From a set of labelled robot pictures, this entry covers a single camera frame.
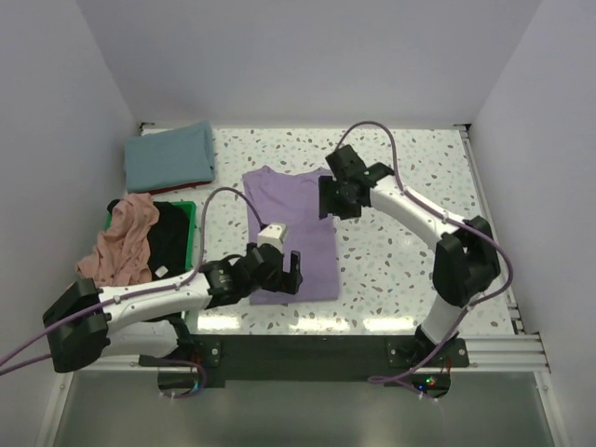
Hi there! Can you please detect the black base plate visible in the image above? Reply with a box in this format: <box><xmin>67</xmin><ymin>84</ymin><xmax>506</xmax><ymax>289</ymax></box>
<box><xmin>139</xmin><ymin>335</ymin><xmax>470</xmax><ymax>395</ymax></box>

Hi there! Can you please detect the folded dark red t-shirt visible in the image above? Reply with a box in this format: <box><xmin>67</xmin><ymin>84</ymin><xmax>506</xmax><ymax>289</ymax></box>
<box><xmin>147</xmin><ymin>181</ymin><xmax>211</xmax><ymax>195</ymax></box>

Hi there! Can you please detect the purple t-shirt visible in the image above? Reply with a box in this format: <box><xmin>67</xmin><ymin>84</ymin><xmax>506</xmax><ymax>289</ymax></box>
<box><xmin>242</xmin><ymin>166</ymin><xmax>341</xmax><ymax>305</ymax></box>

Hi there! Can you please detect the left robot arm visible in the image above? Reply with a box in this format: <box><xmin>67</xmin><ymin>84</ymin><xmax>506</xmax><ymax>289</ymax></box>
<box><xmin>43</xmin><ymin>243</ymin><xmax>303</xmax><ymax>373</ymax></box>

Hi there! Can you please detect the black t-shirt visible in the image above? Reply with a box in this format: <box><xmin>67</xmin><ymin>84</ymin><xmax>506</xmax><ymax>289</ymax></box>
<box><xmin>147</xmin><ymin>202</ymin><xmax>191</xmax><ymax>281</ymax></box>

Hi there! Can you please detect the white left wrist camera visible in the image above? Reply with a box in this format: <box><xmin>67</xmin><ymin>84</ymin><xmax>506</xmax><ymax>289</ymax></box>
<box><xmin>257</xmin><ymin>223</ymin><xmax>289</xmax><ymax>253</ymax></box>

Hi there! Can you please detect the aluminium frame rail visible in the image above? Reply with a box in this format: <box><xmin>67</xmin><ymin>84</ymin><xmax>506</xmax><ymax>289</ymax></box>
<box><xmin>85</xmin><ymin>334</ymin><xmax>549</xmax><ymax>374</ymax></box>

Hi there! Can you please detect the green plastic bin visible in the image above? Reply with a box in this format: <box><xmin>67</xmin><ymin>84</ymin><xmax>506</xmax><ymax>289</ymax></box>
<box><xmin>104</xmin><ymin>199</ymin><xmax>199</xmax><ymax>322</ymax></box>

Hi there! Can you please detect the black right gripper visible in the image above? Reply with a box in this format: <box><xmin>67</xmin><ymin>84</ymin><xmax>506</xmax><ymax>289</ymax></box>
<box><xmin>318</xmin><ymin>175</ymin><xmax>361</xmax><ymax>220</ymax></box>

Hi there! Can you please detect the folded blue t-shirt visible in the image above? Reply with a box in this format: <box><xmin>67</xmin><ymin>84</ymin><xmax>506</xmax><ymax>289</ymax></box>
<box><xmin>124</xmin><ymin>121</ymin><xmax>216</xmax><ymax>193</ymax></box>

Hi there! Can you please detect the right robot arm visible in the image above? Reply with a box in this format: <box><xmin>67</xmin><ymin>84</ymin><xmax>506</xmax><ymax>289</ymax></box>
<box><xmin>318</xmin><ymin>145</ymin><xmax>501</xmax><ymax>366</ymax></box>

